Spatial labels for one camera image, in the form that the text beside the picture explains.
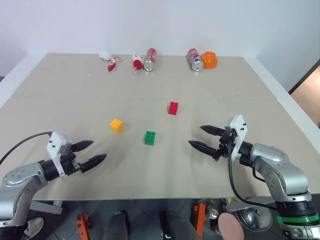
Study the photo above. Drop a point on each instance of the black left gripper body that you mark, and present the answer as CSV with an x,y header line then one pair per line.
x,y
68,163

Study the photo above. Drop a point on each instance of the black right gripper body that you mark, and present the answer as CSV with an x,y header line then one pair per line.
x,y
225,142

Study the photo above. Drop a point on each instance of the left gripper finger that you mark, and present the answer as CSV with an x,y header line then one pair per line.
x,y
82,145
93,161

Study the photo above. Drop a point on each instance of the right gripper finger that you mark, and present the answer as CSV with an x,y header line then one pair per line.
x,y
203,147
212,130

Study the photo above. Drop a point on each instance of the yellow building block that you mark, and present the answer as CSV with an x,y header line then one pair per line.
x,y
116,126

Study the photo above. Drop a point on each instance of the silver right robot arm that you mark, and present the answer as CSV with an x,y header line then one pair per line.
x,y
287,175

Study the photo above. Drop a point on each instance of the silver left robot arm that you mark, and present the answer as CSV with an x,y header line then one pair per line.
x,y
20,180

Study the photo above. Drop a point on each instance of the red building block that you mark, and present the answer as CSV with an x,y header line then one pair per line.
x,y
173,108

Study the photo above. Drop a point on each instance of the green building block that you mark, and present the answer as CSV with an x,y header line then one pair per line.
x,y
150,138

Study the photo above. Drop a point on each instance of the orange clamp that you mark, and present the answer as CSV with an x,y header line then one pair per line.
x,y
82,225
200,220

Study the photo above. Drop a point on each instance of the dark rounded shape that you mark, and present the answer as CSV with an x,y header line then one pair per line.
x,y
177,225
116,226

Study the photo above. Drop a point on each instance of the blue red drink can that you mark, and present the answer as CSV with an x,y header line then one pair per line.
x,y
195,61

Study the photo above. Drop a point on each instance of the shiny metal bowl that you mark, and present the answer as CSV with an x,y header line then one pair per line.
x,y
255,217

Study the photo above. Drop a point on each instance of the pink round disc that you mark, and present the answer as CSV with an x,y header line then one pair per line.
x,y
230,226

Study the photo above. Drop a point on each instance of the white ball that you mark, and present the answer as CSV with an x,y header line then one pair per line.
x,y
104,55

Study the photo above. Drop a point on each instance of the brown board with black edge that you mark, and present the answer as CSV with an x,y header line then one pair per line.
x,y
308,100

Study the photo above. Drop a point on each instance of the white red cylinder toy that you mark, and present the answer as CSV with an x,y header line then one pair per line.
x,y
137,61

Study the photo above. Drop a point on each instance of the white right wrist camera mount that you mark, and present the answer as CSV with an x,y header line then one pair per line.
x,y
238,125

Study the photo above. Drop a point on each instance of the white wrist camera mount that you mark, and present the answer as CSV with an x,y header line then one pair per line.
x,y
238,125
56,142

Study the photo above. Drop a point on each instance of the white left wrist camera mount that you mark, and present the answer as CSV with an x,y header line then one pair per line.
x,y
56,142

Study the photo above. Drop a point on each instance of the grey table bracket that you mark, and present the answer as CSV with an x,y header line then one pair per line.
x,y
47,207
240,206

